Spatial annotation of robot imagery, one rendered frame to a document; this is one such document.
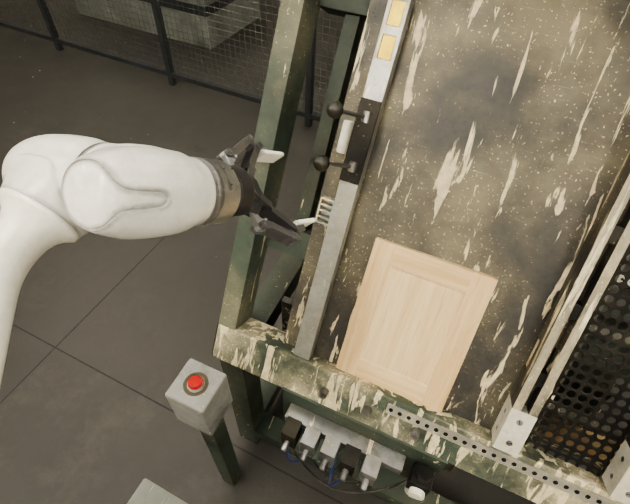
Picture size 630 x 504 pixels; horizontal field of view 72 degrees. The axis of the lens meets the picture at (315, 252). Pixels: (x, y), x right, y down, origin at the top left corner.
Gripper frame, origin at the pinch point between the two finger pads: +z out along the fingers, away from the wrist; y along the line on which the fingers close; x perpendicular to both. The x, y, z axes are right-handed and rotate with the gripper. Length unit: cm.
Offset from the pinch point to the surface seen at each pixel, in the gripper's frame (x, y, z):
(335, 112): -8.2, 14.2, 19.1
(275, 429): 93, -64, 74
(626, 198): -49, -29, 37
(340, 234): 9.6, -8.2, 33.4
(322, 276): 20.1, -15.9, 34.0
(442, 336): 0, -43, 42
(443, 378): 5, -54, 43
